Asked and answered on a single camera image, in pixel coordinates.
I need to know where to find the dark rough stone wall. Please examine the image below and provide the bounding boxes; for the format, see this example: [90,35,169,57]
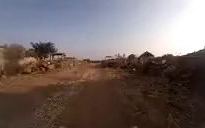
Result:
[101,43,205,128]

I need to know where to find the thatched hut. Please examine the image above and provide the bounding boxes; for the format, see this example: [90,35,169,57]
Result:
[138,50,156,62]

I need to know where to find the dry brown bush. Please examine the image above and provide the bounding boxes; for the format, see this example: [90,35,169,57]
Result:
[1,44,26,76]

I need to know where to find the open shelter with flat roof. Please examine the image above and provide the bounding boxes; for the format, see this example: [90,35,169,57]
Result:
[49,52,68,62]

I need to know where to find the reddish brown dirt track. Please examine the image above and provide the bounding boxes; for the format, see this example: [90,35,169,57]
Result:
[0,63,138,128]

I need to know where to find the dark green tree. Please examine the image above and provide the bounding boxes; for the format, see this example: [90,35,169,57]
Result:
[29,40,58,61]

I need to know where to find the pile of pale rocks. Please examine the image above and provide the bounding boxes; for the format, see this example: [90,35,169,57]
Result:
[19,56,78,75]

